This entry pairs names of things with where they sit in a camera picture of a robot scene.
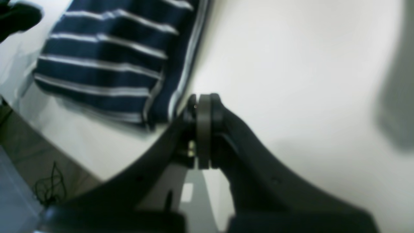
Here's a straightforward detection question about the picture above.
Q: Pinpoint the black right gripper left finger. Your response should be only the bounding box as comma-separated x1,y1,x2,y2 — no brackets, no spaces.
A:
39,94,212,233

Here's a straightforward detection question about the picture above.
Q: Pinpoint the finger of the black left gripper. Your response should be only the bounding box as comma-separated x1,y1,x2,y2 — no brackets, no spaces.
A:
0,2,43,42

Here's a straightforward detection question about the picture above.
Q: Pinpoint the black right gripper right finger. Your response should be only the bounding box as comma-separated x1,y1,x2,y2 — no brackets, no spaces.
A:
211,94,378,233

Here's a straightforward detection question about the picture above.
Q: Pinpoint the navy white striped T-shirt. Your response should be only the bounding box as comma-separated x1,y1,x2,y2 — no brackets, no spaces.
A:
33,0,212,128

